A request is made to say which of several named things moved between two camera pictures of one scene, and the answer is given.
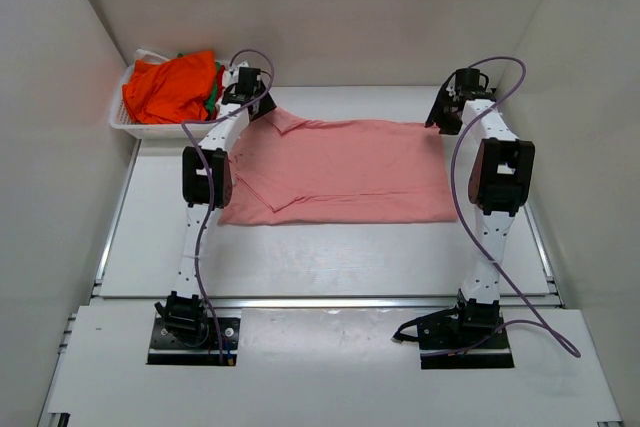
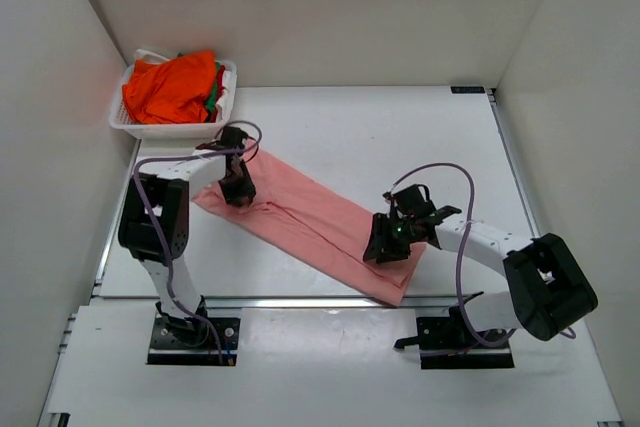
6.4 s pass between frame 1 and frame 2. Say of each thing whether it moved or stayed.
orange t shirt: stayed
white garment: stayed
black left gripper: moved
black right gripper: moved
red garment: stayed
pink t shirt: moved
